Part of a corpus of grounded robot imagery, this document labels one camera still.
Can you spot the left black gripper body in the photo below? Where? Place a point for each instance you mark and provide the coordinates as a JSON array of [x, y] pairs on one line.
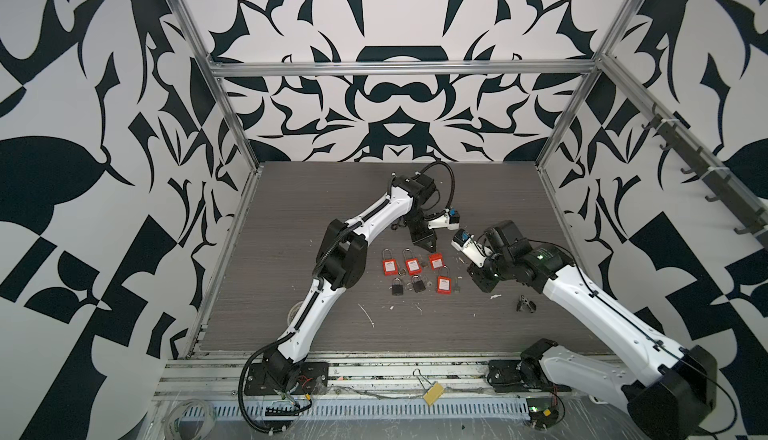
[[422, 234]]

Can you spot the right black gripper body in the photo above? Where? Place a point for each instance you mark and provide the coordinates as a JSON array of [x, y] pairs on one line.
[[497, 267]]

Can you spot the red padlock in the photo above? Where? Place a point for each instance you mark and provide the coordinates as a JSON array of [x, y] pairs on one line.
[[436, 261], [411, 262], [444, 281], [389, 263]]

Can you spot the small black padlock front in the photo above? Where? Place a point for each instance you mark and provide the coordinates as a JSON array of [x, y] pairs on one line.
[[417, 284]]

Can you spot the small black padlock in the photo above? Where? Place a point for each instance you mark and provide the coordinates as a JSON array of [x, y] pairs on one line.
[[417, 284], [397, 287]]

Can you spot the red padlock front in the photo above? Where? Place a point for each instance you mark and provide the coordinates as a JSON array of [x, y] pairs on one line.
[[444, 281]]

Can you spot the small black padlock back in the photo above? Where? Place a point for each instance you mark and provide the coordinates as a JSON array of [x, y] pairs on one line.
[[397, 287]]

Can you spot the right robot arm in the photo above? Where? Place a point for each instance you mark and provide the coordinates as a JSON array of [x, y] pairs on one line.
[[666, 388]]

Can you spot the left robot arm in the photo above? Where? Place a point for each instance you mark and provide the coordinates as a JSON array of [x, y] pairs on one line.
[[340, 264]]

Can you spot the black key bunch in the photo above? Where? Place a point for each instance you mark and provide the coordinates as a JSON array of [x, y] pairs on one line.
[[524, 304]]

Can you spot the small electronics board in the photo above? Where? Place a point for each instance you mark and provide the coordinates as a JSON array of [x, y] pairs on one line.
[[545, 413]]

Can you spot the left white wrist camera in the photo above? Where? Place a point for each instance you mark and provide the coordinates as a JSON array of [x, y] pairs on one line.
[[449, 219]]

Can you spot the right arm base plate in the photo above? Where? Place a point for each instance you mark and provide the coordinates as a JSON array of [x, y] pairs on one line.
[[513, 376]]

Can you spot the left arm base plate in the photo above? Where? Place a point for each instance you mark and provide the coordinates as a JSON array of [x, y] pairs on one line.
[[266, 379]]

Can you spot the black coat hook rail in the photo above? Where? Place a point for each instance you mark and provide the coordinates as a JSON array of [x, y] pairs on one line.
[[701, 164]]

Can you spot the white slotted cable duct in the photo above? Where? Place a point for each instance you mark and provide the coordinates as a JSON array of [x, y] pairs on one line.
[[336, 409]]

